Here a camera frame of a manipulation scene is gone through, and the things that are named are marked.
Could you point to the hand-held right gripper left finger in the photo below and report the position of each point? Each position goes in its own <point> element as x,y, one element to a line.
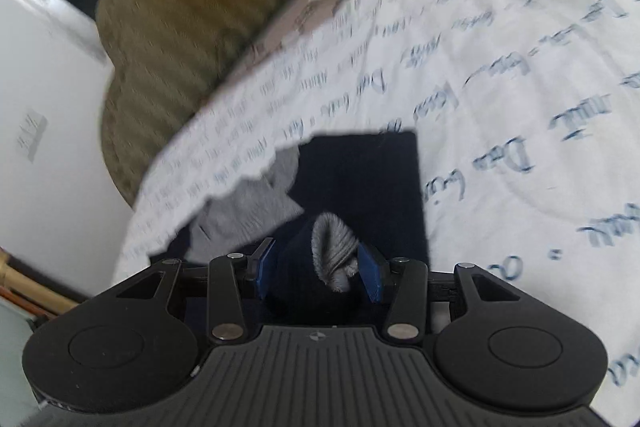
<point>264,269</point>

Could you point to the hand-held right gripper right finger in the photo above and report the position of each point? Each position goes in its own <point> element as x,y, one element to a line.
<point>372,272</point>

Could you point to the grey garment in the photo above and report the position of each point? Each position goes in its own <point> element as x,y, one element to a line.
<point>250,207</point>

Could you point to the navy garment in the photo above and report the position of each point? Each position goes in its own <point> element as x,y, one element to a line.
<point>360,187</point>

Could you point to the white printed bed sheet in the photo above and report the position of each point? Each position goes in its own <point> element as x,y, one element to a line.
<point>500,57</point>

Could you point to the taupe under sheet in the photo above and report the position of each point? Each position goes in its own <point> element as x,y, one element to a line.
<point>310,14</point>

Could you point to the olive padded headboard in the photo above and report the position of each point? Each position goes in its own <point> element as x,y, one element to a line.
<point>190,7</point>

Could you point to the bamboo furniture frame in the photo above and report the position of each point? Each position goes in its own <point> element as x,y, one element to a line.
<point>30,284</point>

